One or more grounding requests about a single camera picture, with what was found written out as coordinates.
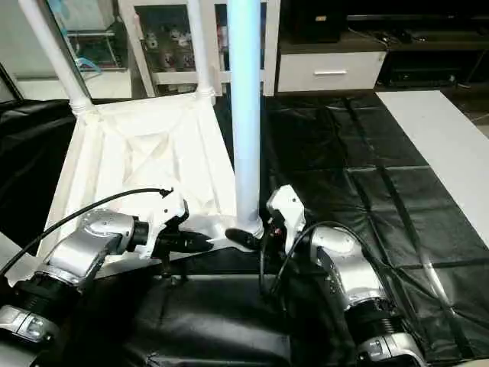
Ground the white plastic table top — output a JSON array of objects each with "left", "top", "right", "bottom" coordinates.
[{"left": 5, "top": 94, "right": 264, "bottom": 286}]

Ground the white plastic table leg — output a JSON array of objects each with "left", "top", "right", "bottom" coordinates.
[
  {"left": 18, "top": 0, "right": 95, "bottom": 115},
  {"left": 227, "top": 0, "right": 265, "bottom": 237},
  {"left": 186, "top": 0, "right": 215, "bottom": 99},
  {"left": 0, "top": 231, "right": 37, "bottom": 284}
]

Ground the black shiny table mat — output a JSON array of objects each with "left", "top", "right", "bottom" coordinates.
[{"left": 0, "top": 89, "right": 489, "bottom": 367}]

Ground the white glass door cabinet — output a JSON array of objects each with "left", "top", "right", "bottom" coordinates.
[{"left": 118, "top": 0, "right": 282, "bottom": 99}]

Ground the white drawer unit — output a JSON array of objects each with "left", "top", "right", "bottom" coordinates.
[{"left": 277, "top": 51, "right": 387, "bottom": 93}]

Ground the light blue plastic stool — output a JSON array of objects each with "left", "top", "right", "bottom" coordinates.
[{"left": 76, "top": 57, "right": 105, "bottom": 74}]

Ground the white side table board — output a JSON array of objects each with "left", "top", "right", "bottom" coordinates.
[{"left": 376, "top": 90, "right": 489, "bottom": 248}]

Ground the black box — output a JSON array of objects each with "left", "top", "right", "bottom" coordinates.
[{"left": 293, "top": 7, "right": 342, "bottom": 44}]

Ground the white plastic storage box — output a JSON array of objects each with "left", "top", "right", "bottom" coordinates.
[{"left": 51, "top": 0, "right": 115, "bottom": 34}]

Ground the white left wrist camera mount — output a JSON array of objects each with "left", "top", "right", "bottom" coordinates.
[{"left": 140, "top": 190, "right": 190, "bottom": 261}]

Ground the glass tank metal frame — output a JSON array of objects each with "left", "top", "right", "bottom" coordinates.
[{"left": 66, "top": 30, "right": 130, "bottom": 74}]

